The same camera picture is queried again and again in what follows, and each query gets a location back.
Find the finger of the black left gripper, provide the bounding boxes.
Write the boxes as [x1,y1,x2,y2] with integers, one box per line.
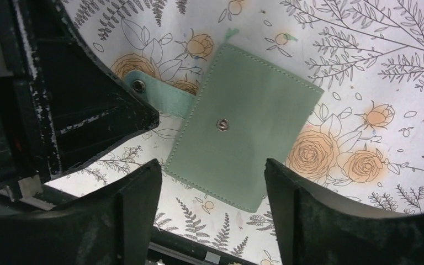
[14,1,159,181]

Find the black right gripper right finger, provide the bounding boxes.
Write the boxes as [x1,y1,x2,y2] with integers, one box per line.
[264,158,424,264]

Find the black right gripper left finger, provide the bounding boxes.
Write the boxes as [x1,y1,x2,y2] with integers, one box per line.
[0,159,162,264]

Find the floral patterned table mat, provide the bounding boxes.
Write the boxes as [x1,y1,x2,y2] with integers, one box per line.
[49,1,424,264]

